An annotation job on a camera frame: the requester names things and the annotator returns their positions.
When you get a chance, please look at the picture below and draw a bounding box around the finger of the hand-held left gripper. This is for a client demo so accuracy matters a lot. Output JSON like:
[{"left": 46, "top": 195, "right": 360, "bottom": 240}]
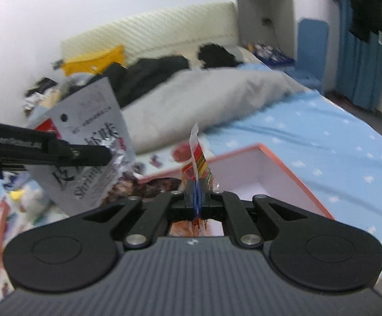
[{"left": 48, "top": 140, "right": 113, "bottom": 168}]

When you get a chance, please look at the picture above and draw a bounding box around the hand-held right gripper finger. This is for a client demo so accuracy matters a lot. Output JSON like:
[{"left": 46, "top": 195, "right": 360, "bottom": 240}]
[
  {"left": 84, "top": 179, "right": 197, "bottom": 250},
  {"left": 197, "top": 178, "right": 310, "bottom": 248}
]

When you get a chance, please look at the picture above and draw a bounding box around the orange red snack packet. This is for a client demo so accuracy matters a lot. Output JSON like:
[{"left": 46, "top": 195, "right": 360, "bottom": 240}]
[{"left": 179, "top": 122, "right": 216, "bottom": 193}]

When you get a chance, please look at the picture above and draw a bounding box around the silver grey snack bag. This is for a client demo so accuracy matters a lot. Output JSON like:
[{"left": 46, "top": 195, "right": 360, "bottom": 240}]
[{"left": 28, "top": 76, "right": 138, "bottom": 216}]

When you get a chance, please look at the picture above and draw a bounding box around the pink cardboard box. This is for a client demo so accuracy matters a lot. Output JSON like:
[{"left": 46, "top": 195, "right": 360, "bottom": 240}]
[{"left": 137, "top": 143, "right": 336, "bottom": 238}]

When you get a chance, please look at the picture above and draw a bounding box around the white blue plush toy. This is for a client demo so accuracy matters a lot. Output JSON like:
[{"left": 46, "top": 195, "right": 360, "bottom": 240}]
[{"left": 7, "top": 184, "right": 51, "bottom": 228}]

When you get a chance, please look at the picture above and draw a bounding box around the pile of clothes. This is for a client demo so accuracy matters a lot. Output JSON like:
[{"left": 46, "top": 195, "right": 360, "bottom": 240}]
[{"left": 23, "top": 77, "right": 63, "bottom": 119}]

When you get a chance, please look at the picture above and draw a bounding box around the pink box lid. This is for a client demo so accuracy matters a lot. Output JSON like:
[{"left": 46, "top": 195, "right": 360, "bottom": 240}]
[{"left": 0, "top": 200, "right": 11, "bottom": 257}]

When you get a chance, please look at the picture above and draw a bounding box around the yellow pillow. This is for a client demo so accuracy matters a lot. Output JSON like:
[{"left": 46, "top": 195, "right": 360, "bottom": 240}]
[{"left": 61, "top": 44, "right": 126, "bottom": 76}]

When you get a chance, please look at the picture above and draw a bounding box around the grey pillow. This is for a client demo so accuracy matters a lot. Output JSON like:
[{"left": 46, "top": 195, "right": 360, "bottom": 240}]
[{"left": 122, "top": 69, "right": 305, "bottom": 154}]

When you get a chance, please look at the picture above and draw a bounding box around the black coat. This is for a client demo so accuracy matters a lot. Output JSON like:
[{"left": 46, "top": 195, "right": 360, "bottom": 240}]
[{"left": 103, "top": 56, "right": 191, "bottom": 107}]

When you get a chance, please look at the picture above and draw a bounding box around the blue star bed sheet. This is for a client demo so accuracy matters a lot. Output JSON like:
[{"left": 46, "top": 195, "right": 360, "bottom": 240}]
[{"left": 207, "top": 89, "right": 382, "bottom": 270}]

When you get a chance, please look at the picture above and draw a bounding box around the black fluffy garment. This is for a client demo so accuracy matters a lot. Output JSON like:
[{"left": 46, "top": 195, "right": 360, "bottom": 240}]
[{"left": 196, "top": 43, "right": 241, "bottom": 70}]

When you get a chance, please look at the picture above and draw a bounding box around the cream padded headboard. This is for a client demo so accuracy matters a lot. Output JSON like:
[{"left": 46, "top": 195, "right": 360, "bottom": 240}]
[{"left": 61, "top": 2, "right": 239, "bottom": 70}]

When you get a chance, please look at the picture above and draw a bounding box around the cluster of small bottles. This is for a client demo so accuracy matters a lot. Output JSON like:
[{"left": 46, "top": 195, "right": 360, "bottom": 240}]
[{"left": 247, "top": 41, "right": 294, "bottom": 67}]

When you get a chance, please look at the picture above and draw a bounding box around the blue chair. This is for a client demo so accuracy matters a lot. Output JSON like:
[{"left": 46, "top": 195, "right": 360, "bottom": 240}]
[{"left": 296, "top": 18, "right": 330, "bottom": 91}]

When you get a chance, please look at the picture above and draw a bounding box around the blue curtain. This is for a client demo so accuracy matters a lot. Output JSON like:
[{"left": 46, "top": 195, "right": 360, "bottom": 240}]
[{"left": 337, "top": 0, "right": 382, "bottom": 112}]

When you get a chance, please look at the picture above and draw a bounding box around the black hanging garment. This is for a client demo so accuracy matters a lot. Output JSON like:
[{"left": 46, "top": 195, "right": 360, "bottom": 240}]
[{"left": 319, "top": 0, "right": 382, "bottom": 43}]

